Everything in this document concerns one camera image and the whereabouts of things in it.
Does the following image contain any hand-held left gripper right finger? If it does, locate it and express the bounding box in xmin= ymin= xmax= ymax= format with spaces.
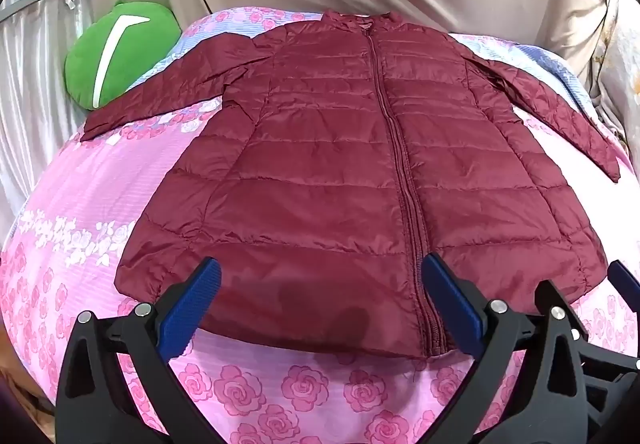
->
xmin=421 ymin=251 xmax=608 ymax=444

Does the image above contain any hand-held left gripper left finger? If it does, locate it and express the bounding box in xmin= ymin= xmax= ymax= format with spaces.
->
xmin=54 ymin=256 xmax=223 ymax=444

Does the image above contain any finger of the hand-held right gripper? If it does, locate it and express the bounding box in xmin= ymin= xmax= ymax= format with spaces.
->
xmin=606 ymin=259 xmax=640 ymax=297

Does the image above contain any maroon quilted puffer jacket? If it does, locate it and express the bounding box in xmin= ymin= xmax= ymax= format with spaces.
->
xmin=80 ymin=9 xmax=623 ymax=360

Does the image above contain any pink blue floral bed blanket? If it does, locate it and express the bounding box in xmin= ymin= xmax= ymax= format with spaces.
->
xmin=0 ymin=9 xmax=640 ymax=444

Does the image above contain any pale floral cloth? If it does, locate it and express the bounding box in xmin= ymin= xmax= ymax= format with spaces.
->
xmin=595 ymin=0 xmax=640 ymax=155

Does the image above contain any silver satin curtain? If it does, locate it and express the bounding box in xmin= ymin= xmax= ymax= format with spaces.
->
xmin=0 ymin=0 xmax=96 ymax=235

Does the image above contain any green pillow with white stripe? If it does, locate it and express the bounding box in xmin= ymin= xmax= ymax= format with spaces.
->
xmin=64 ymin=0 xmax=182 ymax=111

